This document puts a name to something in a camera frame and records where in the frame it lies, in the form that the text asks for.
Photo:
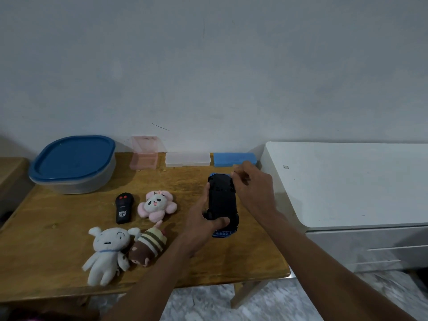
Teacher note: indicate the person's left hand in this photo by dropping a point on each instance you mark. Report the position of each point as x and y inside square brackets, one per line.
[195, 227]

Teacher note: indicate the person's right hand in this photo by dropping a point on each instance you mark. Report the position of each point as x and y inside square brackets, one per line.
[255, 192]

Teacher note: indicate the person's left thumb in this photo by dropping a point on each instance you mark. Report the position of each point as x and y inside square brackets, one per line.
[216, 222]

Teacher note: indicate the person's right fingers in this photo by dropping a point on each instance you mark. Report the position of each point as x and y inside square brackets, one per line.
[240, 173]

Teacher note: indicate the blue and black toy car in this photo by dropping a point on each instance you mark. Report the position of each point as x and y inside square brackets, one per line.
[222, 203]

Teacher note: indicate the person's right forearm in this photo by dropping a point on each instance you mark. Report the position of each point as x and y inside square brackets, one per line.
[331, 267]

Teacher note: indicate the person's left forearm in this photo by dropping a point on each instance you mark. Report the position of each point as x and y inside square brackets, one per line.
[150, 284]

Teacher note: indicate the blue plastic box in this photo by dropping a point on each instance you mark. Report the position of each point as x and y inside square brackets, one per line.
[234, 159]

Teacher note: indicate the white translucent plastic box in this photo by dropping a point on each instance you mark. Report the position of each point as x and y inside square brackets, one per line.
[188, 159]

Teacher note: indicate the pink flower panda plush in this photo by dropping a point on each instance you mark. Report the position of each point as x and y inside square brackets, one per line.
[156, 204]

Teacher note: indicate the brown striped bee plush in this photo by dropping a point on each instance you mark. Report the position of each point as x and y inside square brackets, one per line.
[147, 247]

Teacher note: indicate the black remote control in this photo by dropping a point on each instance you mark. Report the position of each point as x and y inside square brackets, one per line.
[123, 208]

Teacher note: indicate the pink transparent plastic box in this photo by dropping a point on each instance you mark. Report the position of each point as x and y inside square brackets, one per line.
[144, 153]

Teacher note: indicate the white dog plush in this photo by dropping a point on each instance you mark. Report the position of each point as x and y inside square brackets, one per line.
[107, 252]

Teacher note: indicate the white cabinet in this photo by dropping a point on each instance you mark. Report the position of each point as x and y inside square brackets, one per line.
[354, 193]

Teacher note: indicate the wooden table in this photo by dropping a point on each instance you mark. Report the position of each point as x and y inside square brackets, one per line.
[83, 203]

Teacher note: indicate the blue lidded food container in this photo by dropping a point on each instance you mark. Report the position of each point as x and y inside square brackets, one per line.
[72, 165]

